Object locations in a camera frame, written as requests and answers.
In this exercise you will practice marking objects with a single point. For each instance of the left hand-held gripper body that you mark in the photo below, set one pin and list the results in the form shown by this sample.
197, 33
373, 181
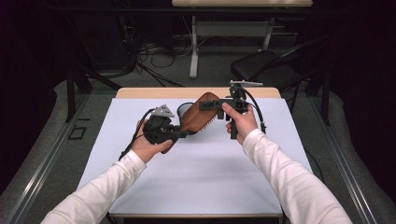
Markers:
158, 127

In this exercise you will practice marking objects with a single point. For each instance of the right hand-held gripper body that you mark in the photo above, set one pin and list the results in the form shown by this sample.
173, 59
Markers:
238, 98

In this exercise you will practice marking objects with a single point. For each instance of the brown wooden hairbrush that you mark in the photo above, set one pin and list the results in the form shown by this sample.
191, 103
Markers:
199, 119

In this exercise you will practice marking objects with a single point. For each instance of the black mesh cup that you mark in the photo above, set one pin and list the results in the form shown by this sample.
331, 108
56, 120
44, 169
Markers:
183, 109

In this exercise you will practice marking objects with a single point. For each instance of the person's left hand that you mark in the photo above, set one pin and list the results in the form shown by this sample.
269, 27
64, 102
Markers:
144, 149

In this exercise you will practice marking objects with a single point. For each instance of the person's right hand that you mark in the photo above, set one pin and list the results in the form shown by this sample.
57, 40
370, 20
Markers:
246, 124

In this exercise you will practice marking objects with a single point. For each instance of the wooden table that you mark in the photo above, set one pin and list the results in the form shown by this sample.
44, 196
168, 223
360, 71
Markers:
174, 92

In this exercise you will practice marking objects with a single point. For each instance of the black folding chair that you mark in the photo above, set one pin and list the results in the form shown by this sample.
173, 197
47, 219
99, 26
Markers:
267, 70

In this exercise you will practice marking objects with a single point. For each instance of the white table sheet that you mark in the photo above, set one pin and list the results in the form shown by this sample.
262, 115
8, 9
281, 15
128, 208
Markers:
199, 177

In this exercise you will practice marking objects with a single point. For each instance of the white-legged desk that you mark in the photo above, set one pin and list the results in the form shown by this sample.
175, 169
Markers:
230, 29

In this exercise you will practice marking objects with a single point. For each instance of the black metal stand post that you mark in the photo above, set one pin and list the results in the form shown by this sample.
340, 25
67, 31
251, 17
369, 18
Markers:
326, 99

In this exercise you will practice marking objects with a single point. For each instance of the black metal stand frame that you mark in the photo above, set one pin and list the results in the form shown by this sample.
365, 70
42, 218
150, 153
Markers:
77, 84

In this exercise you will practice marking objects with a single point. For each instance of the metal floor rail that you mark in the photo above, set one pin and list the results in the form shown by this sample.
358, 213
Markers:
46, 161
345, 168

